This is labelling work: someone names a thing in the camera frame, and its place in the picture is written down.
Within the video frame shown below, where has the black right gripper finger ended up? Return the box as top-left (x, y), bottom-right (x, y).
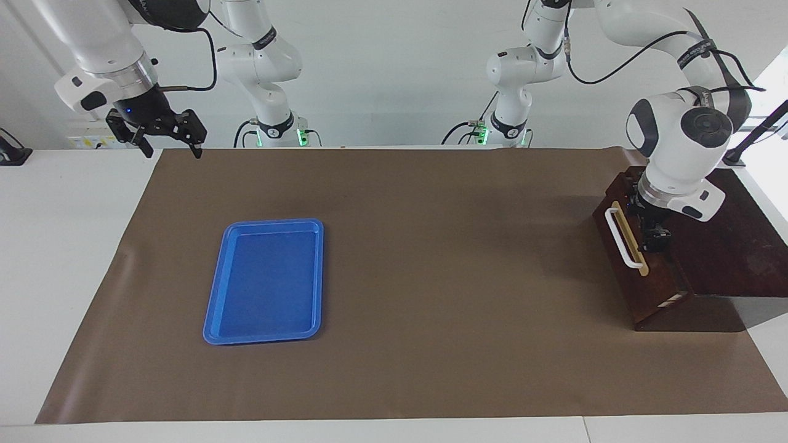
top-left (163, 109), bottom-right (208, 160)
top-left (105, 110), bottom-right (155, 159)

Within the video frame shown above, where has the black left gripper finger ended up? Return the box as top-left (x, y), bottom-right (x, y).
top-left (643, 226), bottom-right (673, 253)
top-left (622, 170), bottom-right (646, 214)

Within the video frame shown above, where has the dark wooden drawer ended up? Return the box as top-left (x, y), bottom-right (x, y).
top-left (598, 174), bottom-right (691, 309)

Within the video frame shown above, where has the white drawer handle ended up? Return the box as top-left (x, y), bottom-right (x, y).
top-left (605, 207), bottom-right (646, 271)

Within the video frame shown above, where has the dark wooden drawer cabinet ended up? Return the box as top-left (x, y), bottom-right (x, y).
top-left (592, 167), bottom-right (788, 333)

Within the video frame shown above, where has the blue plastic tray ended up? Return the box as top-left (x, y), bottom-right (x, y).
top-left (203, 218), bottom-right (325, 346)

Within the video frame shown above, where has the brown table mat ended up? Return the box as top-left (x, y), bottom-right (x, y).
top-left (35, 148), bottom-right (788, 425)

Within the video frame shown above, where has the white wall socket box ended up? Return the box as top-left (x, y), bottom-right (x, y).
top-left (66, 119), bottom-right (128, 150)

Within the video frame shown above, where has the black camera stand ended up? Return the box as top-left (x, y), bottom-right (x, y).
top-left (722, 98), bottom-right (788, 168)

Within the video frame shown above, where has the black desk mount base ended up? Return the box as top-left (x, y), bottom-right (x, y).
top-left (0, 127), bottom-right (33, 167)

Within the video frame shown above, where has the black left arm base cable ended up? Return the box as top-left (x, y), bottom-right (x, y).
top-left (441, 94), bottom-right (501, 146)

